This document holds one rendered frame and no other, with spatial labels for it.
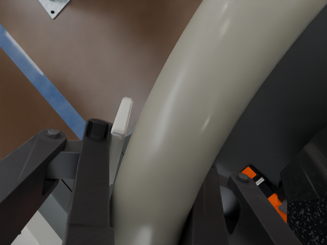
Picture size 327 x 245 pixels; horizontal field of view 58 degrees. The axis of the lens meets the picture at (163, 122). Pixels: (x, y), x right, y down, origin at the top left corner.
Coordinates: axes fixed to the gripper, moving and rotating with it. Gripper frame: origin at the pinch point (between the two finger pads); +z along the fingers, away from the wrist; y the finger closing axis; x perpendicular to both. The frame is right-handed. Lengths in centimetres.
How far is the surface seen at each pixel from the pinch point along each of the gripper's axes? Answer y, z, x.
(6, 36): -77, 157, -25
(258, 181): 60, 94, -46
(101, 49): -22, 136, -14
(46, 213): -14, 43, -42
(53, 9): -51, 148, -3
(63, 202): -11, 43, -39
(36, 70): -55, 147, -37
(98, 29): -26, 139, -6
